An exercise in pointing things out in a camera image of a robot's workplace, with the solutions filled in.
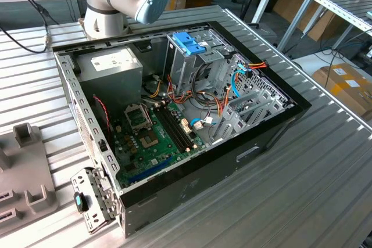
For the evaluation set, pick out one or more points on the metal drive cage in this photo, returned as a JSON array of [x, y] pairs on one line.
[[186, 68]]

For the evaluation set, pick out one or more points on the grey parts rack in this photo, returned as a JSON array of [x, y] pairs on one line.
[[26, 169]]

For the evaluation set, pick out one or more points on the black teal latch clip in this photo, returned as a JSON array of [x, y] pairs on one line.
[[78, 201]]

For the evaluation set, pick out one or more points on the blue expansion slot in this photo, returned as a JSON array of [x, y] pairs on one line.
[[151, 169]]

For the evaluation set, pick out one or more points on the black RAM slot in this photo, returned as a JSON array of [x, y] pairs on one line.
[[175, 128], [168, 131], [172, 130], [179, 127]]

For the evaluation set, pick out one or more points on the metal expansion slot bracket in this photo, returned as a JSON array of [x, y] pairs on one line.
[[93, 219]]

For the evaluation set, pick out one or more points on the metal slat side table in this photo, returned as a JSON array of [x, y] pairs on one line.
[[334, 7]]

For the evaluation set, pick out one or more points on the open black PC case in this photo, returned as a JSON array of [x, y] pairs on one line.
[[203, 178]]

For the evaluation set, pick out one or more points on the blue plastic drive latch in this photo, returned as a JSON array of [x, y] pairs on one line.
[[189, 44]]

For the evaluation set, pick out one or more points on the green motherboard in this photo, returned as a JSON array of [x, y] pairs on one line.
[[162, 149]]

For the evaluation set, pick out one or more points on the metal disk bay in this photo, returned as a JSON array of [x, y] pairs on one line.
[[232, 120]]

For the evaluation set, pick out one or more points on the cardboard box with labels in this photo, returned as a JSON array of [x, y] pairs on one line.
[[348, 97]]

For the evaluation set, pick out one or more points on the grey power supply unit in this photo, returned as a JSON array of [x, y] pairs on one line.
[[110, 85]]

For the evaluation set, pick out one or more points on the cardboard box under desk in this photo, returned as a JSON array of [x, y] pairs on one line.
[[322, 27]]

